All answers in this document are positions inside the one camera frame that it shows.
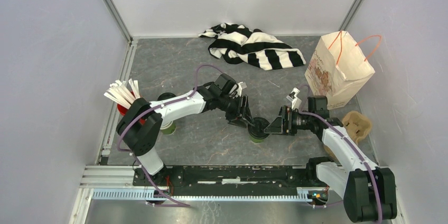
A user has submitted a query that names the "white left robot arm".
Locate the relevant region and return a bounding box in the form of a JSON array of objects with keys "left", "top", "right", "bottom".
[{"left": 116, "top": 73, "right": 255, "bottom": 186}]

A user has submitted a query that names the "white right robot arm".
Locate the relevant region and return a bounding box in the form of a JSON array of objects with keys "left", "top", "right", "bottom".
[{"left": 264, "top": 96, "right": 398, "bottom": 223}]

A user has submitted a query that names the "aluminium frame rail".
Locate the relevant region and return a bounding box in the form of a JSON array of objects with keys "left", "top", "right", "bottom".
[{"left": 78, "top": 39, "right": 139, "bottom": 190}]

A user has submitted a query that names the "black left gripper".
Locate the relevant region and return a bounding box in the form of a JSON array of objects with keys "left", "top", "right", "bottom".
[{"left": 217, "top": 94, "right": 255, "bottom": 129}]

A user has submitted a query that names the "stack of green paper cups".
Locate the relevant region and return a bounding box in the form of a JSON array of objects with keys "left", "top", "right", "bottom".
[{"left": 160, "top": 122, "right": 176, "bottom": 135}]

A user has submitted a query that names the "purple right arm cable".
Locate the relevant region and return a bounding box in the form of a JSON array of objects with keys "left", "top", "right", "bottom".
[{"left": 295, "top": 84, "right": 384, "bottom": 224}]

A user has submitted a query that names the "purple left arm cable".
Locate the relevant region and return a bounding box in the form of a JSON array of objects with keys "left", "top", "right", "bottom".
[{"left": 116, "top": 64, "right": 225, "bottom": 207}]

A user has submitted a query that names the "red cup straw holder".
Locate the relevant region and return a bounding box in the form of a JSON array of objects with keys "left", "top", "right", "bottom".
[{"left": 117, "top": 91, "right": 136, "bottom": 116}]

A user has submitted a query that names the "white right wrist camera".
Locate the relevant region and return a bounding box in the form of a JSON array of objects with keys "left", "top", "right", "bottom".
[{"left": 286, "top": 88, "right": 302, "bottom": 109}]

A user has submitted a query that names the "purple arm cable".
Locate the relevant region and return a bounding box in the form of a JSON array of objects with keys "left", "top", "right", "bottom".
[
  {"left": 295, "top": 84, "right": 384, "bottom": 224},
  {"left": 116, "top": 64, "right": 225, "bottom": 207}
]

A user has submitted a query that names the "brown pulp cup carrier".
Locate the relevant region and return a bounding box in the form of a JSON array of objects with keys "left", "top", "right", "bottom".
[{"left": 332, "top": 110, "right": 372, "bottom": 146}]

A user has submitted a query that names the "brown paper takeout bag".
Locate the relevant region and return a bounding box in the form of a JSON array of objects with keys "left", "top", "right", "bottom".
[{"left": 305, "top": 31, "right": 382, "bottom": 109}]

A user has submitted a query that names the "white slotted cable duct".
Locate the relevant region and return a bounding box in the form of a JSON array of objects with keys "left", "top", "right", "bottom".
[{"left": 91, "top": 189, "right": 312, "bottom": 203}]

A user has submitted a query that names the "black white striped cloth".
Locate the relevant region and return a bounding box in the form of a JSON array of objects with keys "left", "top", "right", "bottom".
[{"left": 198, "top": 23, "right": 306, "bottom": 71}]

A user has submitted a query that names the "green paper coffee cup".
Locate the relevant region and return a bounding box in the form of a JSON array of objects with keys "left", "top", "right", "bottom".
[{"left": 249, "top": 135, "right": 267, "bottom": 143}]

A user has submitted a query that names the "white wrapped straw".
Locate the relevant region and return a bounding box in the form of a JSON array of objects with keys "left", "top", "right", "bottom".
[
  {"left": 128, "top": 79, "right": 141, "bottom": 99},
  {"left": 106, "top": 80, "right": 132, "bottom": 99},
  {"left": 104, "top": 91, "right": 134, "bottom": 109}
]

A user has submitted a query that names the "black plastic cup lid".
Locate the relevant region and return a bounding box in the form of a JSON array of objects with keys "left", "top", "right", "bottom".
[{"left": 247, "top": 117, "right": 269, "bottom": 137}]

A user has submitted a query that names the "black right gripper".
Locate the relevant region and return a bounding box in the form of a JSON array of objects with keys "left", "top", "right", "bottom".
[{"left": 264, "top": 105, "right": 314, "bottom": 136}]

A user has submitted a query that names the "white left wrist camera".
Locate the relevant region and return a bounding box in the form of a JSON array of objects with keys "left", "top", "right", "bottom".
[{"left": 230, "top": 82, "right": 247, "bottom": 97}]

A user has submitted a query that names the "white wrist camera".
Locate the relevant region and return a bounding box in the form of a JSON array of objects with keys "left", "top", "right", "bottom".
[
  {"left": 230, "top": 82, "right": 247, "bottom": 97},
  {"left": 286, "top": 88, "right": 302, "bottom": 109}
]

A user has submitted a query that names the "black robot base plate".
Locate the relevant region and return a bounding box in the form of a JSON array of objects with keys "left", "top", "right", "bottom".
[{"left": 152, "top": 165, "right": 327, "bottom": 197}]

